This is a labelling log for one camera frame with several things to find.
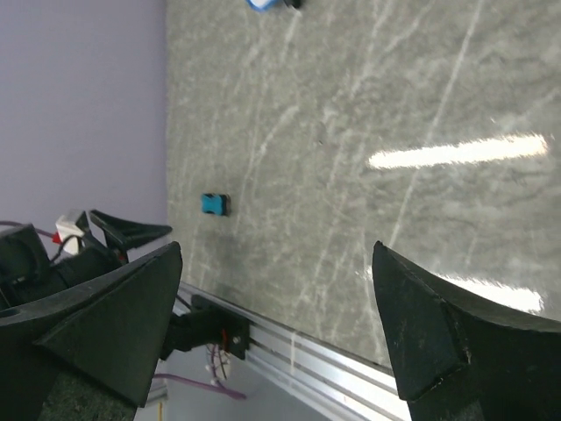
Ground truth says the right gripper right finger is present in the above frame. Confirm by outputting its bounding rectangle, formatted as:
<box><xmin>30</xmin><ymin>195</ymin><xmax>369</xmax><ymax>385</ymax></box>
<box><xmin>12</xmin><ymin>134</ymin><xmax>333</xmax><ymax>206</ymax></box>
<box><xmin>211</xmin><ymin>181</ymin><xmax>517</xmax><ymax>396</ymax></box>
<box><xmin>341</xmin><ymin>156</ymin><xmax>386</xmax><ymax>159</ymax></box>
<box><xmin>373</xmin><ymin>241</ymin><xmax>560</xmax><ymax>420</ymax></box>

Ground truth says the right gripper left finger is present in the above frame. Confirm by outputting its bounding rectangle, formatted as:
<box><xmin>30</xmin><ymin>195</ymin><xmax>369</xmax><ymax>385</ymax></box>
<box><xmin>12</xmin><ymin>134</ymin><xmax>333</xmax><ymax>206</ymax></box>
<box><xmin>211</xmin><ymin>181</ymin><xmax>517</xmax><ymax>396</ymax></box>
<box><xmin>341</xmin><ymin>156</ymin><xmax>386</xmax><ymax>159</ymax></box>
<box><xmin>1</xmin><ymin>242</ymin><xmax>182</xmax><ymax>420</ymax></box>

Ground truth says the right black whiteboard stand foot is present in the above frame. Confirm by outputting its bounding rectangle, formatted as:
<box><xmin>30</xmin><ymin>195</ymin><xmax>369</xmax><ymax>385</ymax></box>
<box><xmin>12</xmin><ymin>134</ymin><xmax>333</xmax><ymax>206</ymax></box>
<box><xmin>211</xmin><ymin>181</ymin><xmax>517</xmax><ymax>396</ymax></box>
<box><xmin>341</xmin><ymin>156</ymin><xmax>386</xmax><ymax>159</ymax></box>
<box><xmin>284</xmin><ymin>0</ymin><xmax>304</xmax><ymax>9</ymax></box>

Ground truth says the blue whiteboard eraser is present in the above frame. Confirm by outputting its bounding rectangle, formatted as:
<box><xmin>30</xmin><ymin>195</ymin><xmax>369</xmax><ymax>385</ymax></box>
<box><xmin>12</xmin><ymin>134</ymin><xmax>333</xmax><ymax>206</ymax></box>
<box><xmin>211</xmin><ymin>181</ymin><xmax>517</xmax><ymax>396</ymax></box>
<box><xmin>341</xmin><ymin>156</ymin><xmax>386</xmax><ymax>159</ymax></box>
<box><xmin>201</xmin><ymin>193</ymin><xmax>231</xmax><ymax>217</ymax></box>

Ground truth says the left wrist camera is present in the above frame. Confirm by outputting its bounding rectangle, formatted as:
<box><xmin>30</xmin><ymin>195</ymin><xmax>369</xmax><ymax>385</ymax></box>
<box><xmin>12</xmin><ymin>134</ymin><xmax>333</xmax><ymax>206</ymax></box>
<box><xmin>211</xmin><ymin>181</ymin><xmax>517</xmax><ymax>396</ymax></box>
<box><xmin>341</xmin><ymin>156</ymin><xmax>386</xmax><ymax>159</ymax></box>
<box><xmin>55</xmin><ymin>210</ymin><xmax>90</xmax><ymax>255</ymax></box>

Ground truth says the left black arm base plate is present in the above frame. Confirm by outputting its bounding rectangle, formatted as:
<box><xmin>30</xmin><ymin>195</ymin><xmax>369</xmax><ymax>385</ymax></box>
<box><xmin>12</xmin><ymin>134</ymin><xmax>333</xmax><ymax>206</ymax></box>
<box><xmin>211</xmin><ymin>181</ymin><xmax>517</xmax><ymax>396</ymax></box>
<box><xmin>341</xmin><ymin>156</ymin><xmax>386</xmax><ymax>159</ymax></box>
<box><xmin>160</xmin><ymin>295</ymin><xmax>250</xmax><ymax>360</ymax></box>

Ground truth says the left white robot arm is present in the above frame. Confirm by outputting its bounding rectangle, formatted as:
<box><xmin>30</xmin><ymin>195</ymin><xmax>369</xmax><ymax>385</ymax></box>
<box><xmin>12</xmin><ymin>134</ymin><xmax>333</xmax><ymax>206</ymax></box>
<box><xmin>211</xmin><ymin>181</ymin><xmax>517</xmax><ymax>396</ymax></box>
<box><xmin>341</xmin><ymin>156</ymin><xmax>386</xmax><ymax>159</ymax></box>
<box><xmin>1</xmin><ymin>210</ymin><xmax>173</xmax><ymax>310</ymax></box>

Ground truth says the blue-framed small whiteboard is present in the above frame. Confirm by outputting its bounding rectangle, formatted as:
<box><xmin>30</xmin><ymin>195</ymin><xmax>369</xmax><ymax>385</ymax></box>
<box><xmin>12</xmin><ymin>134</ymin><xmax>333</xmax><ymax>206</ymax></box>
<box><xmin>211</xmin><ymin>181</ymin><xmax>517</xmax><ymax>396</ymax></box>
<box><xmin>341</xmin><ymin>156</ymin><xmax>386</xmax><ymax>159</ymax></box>
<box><xmin>246</xmin><ymin>0</ymin><xmax>279</xmax><ymax>12</ymax></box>

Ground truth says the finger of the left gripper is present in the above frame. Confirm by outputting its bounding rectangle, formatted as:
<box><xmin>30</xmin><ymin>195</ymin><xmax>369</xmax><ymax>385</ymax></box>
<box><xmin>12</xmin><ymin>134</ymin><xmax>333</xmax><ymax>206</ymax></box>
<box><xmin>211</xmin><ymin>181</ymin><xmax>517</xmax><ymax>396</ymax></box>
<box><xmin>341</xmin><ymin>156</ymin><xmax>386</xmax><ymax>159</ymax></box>
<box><xmin>89</xmin><ymin>210</ymin><xmax>172</xmax><ymax>251</ymax></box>

